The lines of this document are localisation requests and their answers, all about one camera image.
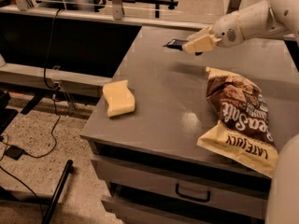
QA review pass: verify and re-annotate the blue rxbar blueberry wrapper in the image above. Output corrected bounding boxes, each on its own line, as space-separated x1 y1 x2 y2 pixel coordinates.
163 38 204 56

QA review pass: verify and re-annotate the brown Late July chip bag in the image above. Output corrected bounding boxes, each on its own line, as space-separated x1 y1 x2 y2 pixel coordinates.
197 67 278 177

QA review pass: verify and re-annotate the metal railing post middle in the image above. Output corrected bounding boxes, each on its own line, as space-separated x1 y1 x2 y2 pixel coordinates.
111 0 124 20

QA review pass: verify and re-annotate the black metal chair leg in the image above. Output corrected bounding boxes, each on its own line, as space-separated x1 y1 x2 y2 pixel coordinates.
41 160 73 224

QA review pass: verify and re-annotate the black power cable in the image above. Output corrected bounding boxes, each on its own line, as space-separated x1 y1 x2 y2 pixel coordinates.
0 8 64 219

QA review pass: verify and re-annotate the grey drawer with black handle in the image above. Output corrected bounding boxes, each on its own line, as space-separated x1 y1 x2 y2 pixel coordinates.
92 156 266 221

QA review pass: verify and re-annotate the black power adapter brick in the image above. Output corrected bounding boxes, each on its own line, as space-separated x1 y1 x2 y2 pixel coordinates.
5 146 24 160

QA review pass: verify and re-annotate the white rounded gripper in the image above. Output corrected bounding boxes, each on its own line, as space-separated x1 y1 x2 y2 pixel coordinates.
182 12 244 54

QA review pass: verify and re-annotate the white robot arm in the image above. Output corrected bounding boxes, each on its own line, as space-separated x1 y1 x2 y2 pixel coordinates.
182 0 299 224

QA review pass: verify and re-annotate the yellow sponge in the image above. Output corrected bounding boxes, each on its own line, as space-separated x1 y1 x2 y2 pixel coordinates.
103 80 135 118

